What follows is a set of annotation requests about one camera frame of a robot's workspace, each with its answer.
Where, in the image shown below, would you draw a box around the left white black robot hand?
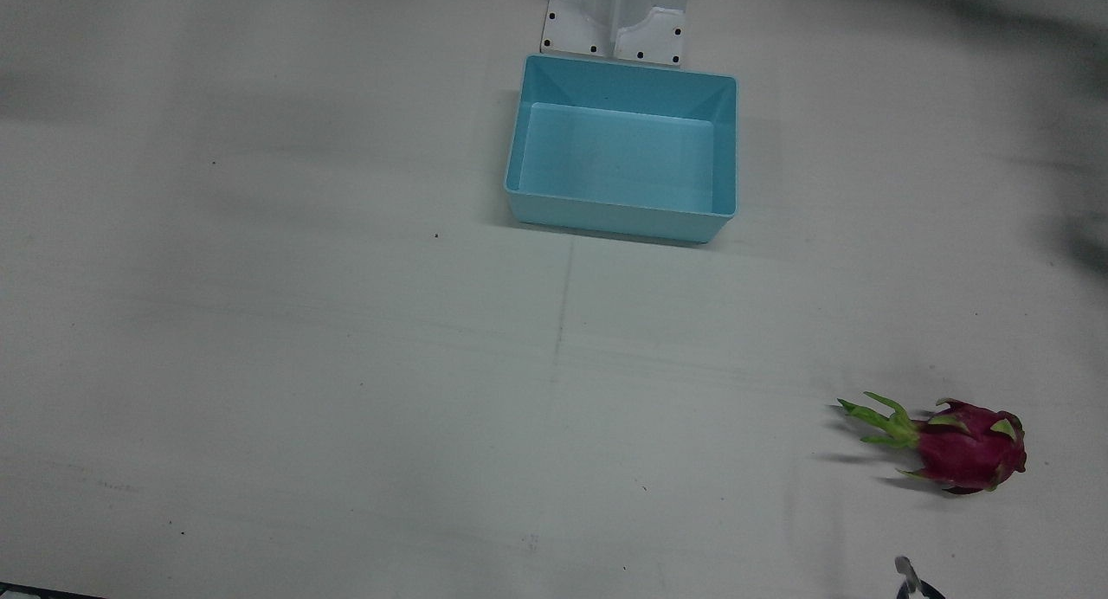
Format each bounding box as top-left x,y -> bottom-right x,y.
894,556 -> 946,599

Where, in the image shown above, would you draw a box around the red dragon fruit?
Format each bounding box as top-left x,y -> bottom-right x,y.
836,391 -> 1028,496

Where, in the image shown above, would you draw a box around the light blue plastic bin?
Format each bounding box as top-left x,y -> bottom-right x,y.
505,54 -> 739,243

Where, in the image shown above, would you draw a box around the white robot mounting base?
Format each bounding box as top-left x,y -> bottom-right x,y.
541,0 -> 691,68

